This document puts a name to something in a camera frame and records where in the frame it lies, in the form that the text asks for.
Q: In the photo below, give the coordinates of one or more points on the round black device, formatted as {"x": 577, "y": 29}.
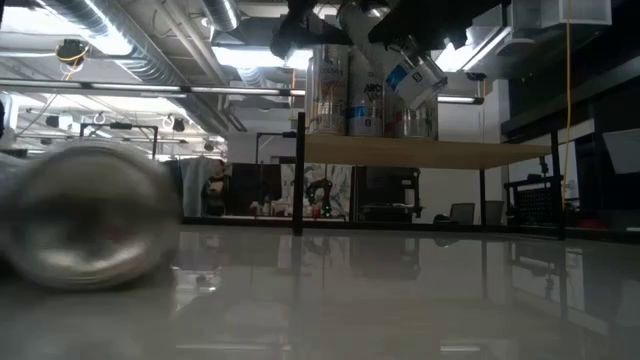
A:
{"x": 72, "y": 51}

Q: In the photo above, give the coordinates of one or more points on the black perforated cart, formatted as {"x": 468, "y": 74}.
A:
{"x": 535, "y": 200}

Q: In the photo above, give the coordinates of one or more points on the small black background robot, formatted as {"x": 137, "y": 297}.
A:
{"x": 320, "y": 192}

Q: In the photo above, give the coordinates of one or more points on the black metal stand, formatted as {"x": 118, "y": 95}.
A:
{"x": 120, "y": 126}

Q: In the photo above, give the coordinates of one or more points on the grey office chair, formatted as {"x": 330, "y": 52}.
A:
{"x": 462, "y": 212}
{"x": 495, "y": 212}

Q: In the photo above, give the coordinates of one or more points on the small red object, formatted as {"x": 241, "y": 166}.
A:
{"x": 590, "y": 223}

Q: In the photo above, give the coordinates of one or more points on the white box-shaped unit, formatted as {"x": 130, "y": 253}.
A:
{"x": 575, "y": 12}

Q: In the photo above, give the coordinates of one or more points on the black desk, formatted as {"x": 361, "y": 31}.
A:
{"x": 575, "y": 100}

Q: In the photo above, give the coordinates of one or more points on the silver ventilation duct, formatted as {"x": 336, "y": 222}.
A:
{"x": 140, "y": 55}
{"x": 222, "y": 12}

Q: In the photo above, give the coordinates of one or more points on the white printed poster panel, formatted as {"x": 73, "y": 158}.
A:
{"x": 340, "y": 182}

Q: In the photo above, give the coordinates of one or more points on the black ceiling spotlight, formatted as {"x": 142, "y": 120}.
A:
{"x": 178, "y": 125}

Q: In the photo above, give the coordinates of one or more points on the person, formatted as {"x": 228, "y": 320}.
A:
{"x": 216, "y": 185}

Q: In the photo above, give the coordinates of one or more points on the Celsius Arctic Vibe can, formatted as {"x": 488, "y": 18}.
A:
{"x": 365, "y": 110}

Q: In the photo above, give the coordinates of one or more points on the black equipment cabinet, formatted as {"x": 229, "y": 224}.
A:
{"x": 387, "y": 192}

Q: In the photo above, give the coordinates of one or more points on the grey panel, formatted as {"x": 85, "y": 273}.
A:
{"x": 625, "y": 150}

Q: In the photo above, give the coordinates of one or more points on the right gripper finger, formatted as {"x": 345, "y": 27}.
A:
{"x": 395, "y": 31}
{"x": 300, "y": 32}

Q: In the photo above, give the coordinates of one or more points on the black partition screen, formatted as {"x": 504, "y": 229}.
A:
{"x": 255, "y": 187}

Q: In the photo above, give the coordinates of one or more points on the long linear light fixture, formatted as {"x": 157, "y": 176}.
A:
{"x": 150, "y": 87}
{"x": 460, "y": 99}

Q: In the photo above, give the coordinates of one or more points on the Celsius Tropical Vibe can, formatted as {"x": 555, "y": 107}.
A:
{"x": 327, "y": 90}

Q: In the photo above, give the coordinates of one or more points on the white glossy table mat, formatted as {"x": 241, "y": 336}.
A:
{"x": 320, "y": 310}

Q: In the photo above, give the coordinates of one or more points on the wooden shelf black metal legs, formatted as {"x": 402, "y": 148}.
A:
{"x": 425, "y": 152}

